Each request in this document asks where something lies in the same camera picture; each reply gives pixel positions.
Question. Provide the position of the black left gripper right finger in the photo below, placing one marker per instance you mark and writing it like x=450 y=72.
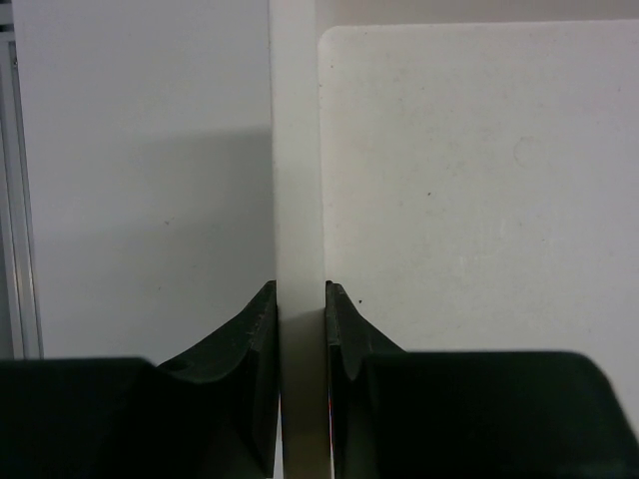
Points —
x=467 y=414

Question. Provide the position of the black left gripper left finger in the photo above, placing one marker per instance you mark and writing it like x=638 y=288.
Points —
x=209 y=412

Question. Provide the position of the white drawer cabinet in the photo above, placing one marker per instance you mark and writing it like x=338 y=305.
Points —
x=468 y=172

